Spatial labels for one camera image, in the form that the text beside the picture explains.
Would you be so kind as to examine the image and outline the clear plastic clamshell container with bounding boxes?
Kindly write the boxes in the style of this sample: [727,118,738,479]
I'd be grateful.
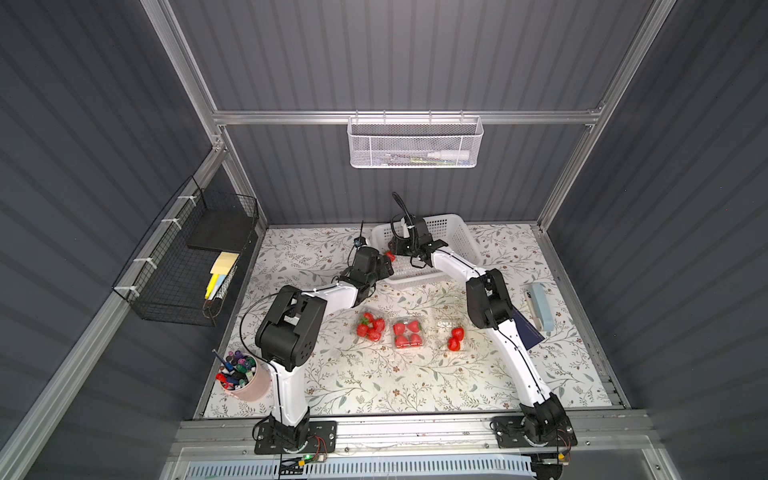
[392,318,425,349]

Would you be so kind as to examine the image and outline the white perforated plastic basket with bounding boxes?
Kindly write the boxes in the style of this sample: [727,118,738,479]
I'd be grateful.
[370,214,483,289]

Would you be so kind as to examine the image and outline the black wire wall basket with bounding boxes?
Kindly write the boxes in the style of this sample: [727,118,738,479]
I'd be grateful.
[113,177,260,327]

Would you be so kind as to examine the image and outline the dark blue book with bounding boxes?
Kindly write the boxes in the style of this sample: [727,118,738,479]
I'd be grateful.
[512,308,544,351]

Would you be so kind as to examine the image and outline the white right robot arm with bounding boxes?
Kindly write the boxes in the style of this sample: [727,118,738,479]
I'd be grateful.
[388,212,568,446]

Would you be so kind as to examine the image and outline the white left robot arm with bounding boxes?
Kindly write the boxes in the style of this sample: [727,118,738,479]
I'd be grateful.
[254,246,394,429]

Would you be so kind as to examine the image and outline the pink pen cup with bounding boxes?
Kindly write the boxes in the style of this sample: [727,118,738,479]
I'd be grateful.
[212,350,271,402]

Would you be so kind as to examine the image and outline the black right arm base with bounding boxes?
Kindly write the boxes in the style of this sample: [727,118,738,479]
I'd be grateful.
[489,414,579,450]

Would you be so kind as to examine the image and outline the yellow sticky notes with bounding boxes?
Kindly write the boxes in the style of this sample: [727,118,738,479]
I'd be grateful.
[205,252,239,300]

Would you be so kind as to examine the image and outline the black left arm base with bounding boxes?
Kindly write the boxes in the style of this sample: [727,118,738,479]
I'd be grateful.
[252,417,338,455]

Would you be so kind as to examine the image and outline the white marker in basket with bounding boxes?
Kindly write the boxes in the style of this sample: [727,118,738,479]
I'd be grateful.
[426,150,472,163]

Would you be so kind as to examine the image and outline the white wire wall basket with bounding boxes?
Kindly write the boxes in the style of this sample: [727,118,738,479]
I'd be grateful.
[347,115,484,169]

